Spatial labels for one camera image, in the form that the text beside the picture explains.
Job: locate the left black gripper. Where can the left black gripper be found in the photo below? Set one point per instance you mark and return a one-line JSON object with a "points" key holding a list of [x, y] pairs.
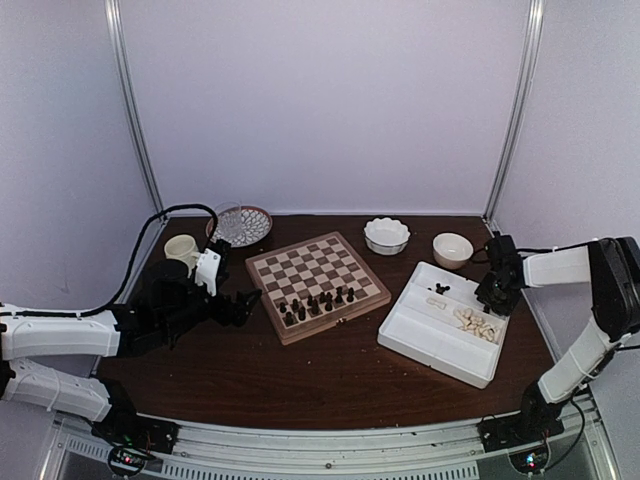
{"points": [[239, 312]]}

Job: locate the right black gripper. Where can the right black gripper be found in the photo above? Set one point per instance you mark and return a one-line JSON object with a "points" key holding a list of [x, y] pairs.
{"points": [[482, 292]]}

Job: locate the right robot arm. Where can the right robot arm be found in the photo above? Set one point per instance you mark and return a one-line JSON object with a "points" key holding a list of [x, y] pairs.
{"points": [[596, 283]]}

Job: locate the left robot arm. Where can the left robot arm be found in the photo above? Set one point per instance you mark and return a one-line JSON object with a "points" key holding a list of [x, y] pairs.
{"points": [[171, 301]]}

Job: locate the light chess pieces pile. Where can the light chess pieces pile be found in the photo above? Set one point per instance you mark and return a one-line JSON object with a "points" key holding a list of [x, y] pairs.
{"points": [[480, 327]]}

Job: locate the dark chess pieces pile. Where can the dark chess pieces pile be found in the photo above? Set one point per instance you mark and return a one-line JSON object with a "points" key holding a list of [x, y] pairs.
{"points": [[441, 289]]}

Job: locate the white chess piece lone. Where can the white chess piece lone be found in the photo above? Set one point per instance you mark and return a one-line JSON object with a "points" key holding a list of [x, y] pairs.
{"points": [[436, 303]]}

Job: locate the wooden chess board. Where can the wooden chess board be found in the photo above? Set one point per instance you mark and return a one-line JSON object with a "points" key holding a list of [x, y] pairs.
{"points": [[320, 264]]}

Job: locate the cream round bowl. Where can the cream round bowl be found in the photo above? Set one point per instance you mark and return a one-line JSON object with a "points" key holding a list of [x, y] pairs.
{"points": [[451, 251]]}

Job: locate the white foam tray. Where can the white foam tray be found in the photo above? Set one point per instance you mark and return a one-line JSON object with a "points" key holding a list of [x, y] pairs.
{"points": [[430, 336]]}

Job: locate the patterned ceramic plate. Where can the patterned ceramic plate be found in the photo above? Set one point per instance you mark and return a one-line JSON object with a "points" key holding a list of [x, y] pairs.
{"points": [[256, 225]]}

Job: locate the cream ribbed mug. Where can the cream ribbed mug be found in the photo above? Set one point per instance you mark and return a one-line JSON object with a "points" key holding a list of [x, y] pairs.
{"points": [[183, 248]]}

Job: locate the clear drinking glass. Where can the clear drinking glass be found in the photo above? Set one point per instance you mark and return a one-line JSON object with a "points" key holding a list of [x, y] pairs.
{"points": [[229, 220]]}

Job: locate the white fluted bowl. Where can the white fluted bowl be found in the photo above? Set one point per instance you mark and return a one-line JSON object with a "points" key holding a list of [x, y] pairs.
{"points": [[386, 236]]}

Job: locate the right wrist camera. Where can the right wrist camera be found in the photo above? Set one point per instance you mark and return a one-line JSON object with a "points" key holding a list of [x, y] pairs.
{"points": [[499, 248]]}

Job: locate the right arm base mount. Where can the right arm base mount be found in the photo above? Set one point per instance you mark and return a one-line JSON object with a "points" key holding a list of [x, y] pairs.
{"points": [[529, 453]]}

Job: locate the front aluminium rail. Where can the front aluminium rail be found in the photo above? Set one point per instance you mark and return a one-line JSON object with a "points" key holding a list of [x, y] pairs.
{"points": [[451, 450]]}

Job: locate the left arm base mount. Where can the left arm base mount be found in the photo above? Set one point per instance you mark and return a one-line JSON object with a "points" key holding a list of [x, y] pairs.
{"points": [[136, 444]]}

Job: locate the left aluminium frame post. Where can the left aluminium frame post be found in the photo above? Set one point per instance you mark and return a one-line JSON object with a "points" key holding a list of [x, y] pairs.
{"points": [[118, 42]]}

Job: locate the aluminium frame post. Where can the aluminium frame post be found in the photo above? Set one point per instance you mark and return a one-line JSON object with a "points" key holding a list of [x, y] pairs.
{"points": [[118, 42], [527, 69]]}

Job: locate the right aluminium frame post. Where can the right aluminium frame post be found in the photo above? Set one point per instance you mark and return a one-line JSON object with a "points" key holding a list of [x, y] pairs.
{"points": [[527, 69]]}

